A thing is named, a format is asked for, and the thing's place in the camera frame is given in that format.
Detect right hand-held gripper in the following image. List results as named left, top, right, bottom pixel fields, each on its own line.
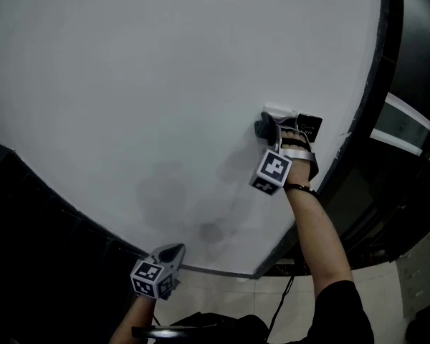
left=249, top=124, right=320, bottom=197

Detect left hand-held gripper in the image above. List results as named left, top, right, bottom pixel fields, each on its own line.
left=130, top=242, right=186, bottom=300

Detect dark grey cleaning cloth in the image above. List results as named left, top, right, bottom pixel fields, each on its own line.
left=254, top=111, right=298, bottom=146

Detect white wall light switch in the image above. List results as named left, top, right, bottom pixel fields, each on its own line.
left=263, top=102, right=298, bottom=118

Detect black exit button panel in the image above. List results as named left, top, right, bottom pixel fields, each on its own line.
left=295, top=112, right=324, bottom=144

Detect person's left forearm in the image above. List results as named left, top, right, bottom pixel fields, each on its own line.
left=109, top=295, right=156, bottom=344

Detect person's right forearm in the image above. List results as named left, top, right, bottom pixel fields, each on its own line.
left=285, top=187, right=354, bottom=295

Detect glass door with frosted stripes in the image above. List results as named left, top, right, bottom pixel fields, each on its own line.
left=290, top=0, right=430, bottom=268

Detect person's right hand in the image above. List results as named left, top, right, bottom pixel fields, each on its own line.
left=281, top=128, right=313, bottom=188

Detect black waist pack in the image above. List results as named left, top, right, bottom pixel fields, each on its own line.
left=131, top=312, right=270, bottom=344

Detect person's black clothing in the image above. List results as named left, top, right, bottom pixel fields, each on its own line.
left=299, top=279, right=376, bottom=344

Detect white locker cabinet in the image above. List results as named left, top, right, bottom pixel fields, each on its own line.
left=396, top=215, right=430, bottom=320

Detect dark furniture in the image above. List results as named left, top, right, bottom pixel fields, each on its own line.
left=404, top=305, right=430, bottom=344

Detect dark wrist bracelet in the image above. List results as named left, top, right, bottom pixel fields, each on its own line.
left=285, top=183, right=318, bottom=196

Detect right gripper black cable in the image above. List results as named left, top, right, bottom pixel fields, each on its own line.
left=266, top=275, right=295, bottom=338

